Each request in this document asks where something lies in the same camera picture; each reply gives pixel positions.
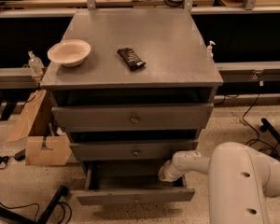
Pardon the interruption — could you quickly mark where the black snack bar wrapper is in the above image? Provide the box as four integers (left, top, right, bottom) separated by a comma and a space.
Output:
118, 48, 146, 71

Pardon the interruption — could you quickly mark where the grey drawer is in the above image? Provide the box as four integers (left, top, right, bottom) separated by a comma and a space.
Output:
70, 139, 198, 161
52, 104, 213, 133
76, 160, 195, 205

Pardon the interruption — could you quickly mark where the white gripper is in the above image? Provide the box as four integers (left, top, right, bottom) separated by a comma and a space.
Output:
158, 161, 185, 182

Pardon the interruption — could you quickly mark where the white bowl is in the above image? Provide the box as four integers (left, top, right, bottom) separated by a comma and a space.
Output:
48, 39, 91, 67

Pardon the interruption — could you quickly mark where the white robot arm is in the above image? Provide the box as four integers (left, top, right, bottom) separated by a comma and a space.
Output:
159, 142, 280, 224

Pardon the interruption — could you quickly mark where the black cable on floor right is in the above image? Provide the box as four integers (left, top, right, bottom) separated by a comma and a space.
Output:
242, 93, 280, 161

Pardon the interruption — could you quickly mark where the grey middle drawer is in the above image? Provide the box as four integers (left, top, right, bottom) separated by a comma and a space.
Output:
70, 139, 198, 161

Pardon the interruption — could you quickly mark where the black cable on floor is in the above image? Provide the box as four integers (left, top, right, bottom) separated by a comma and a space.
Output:
242, 93, 280, 161
0, 189, 73, 224

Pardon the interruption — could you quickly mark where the brown cardboard box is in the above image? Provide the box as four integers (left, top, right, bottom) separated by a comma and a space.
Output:
7, 90, 72, 166

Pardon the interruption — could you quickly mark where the grey top drawer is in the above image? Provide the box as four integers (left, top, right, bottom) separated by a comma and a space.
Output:
52, 104, 213, 133

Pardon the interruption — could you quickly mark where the black cable on floor left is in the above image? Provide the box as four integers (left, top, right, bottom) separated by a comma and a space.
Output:
0, 189, 73, 224

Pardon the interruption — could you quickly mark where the black power adapter left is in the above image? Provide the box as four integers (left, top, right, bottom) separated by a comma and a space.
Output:
14, 149, 25, 161

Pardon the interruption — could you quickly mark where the black stand leg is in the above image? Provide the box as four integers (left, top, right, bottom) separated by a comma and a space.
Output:
0, 185, 69, 224
260, 118, 280, 145

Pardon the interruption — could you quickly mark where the grey bottom drawer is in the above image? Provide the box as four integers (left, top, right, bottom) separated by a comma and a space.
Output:
76, 160, 195, 205

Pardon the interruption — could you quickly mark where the grey drawer cabinet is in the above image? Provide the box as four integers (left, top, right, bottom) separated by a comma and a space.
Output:
40, 8, 224, 176

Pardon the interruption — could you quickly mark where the clear sanitizer bottle left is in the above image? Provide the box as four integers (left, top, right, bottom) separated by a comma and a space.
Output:
28, 51, 44, 76

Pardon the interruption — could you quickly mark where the black stand leg left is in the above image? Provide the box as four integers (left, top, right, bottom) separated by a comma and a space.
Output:
0, 185, 69, 224

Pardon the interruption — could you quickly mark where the black stand leg right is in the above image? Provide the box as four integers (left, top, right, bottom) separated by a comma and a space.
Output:
260, 118, 280, 145

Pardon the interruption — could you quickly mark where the white pump bottle right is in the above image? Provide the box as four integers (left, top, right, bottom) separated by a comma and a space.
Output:
207, 40, 216, 58

